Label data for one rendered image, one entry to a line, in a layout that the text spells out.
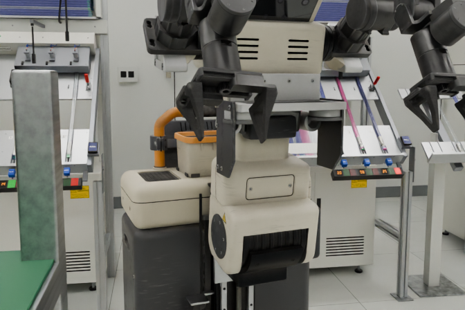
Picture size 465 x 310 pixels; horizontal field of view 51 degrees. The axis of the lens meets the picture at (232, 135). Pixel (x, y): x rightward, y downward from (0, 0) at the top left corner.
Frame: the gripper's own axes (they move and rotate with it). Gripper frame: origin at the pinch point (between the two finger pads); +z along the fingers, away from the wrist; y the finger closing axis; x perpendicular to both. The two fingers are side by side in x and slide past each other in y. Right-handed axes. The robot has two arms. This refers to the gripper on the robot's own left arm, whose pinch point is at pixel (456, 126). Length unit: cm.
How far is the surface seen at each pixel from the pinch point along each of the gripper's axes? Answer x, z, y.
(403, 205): 130, -18, 91
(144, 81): 289, -171, 2
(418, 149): 275, -103, 245
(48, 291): -24, 24, -68
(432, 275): 153, 15, 117
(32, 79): -27, 9, -69
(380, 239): 221, -17, 141
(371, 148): 121, -44, 75
